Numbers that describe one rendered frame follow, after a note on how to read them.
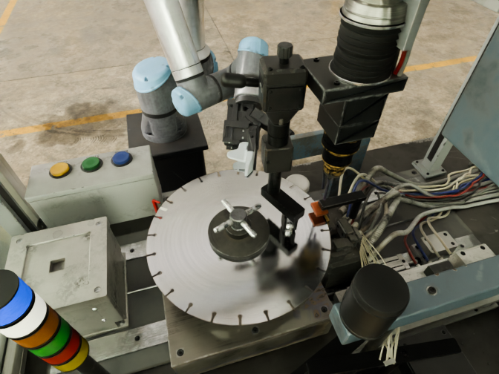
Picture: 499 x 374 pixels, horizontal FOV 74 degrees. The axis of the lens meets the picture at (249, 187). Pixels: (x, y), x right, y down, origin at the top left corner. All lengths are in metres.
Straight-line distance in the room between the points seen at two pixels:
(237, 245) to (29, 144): 2.24
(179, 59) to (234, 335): 0.61
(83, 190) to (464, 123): 0.73
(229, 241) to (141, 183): 0.33
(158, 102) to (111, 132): 1.50
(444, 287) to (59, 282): 0.62
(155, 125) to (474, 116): 0.90
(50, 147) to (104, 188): 1.77
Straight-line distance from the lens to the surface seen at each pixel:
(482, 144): 0.40
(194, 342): 0.64
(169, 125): 1.11
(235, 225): 0.57
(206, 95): 0.86
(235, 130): 0.77
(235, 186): 0.68
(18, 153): 2.65
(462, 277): 0.54
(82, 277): 0.69
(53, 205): 0.89
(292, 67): 0.43
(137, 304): 0.80
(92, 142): 2.50
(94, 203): 0.88
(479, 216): 1.08
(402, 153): 1.16
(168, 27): 0.85
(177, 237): 0.62
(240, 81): 0.48
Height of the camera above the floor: 1.45
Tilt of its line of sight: 47 degrees down
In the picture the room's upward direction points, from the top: straight up
